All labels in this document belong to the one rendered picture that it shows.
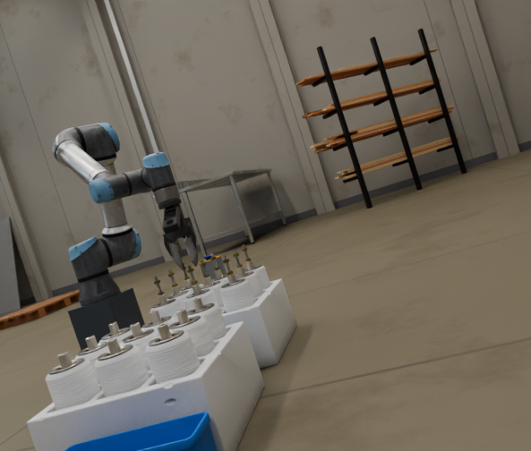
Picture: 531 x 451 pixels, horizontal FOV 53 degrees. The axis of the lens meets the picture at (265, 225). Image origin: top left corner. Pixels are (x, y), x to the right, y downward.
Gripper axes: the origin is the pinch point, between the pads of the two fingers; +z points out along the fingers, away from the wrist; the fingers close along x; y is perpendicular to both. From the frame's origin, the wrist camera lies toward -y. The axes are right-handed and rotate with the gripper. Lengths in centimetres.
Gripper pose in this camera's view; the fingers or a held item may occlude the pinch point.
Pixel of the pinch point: (188, 264)
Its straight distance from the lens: 166.2
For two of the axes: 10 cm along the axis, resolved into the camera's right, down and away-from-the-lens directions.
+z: 3.1, 9.5, 0.4
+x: -9.5, 3.1, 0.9
